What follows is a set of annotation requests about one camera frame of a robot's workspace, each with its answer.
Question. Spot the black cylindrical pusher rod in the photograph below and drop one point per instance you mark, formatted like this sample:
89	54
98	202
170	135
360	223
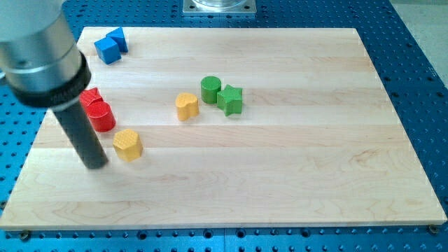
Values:
76	125

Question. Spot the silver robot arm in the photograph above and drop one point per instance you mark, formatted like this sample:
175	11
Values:
45	69

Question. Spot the wooden board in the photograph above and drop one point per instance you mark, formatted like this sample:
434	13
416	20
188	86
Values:
318	141

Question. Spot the red star block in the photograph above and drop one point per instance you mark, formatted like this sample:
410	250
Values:
88	97

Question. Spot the red cylinder block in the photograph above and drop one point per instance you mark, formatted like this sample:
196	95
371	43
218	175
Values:
101	116

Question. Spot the yellow hexagon block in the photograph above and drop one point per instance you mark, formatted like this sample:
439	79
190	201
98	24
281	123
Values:
127	145

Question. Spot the blue cube block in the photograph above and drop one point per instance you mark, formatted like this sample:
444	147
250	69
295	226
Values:
107	50

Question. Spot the blue triangular block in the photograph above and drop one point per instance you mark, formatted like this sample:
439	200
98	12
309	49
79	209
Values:
118	36

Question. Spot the yellow heart block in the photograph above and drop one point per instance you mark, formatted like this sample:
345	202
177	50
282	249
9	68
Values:
187	106

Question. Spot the green cylinder block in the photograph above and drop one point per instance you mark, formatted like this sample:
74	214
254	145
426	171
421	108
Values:
210	86

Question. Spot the green star block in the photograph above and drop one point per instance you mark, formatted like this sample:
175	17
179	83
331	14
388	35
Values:
230	100

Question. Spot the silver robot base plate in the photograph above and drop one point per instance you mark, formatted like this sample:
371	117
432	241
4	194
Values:
219	6

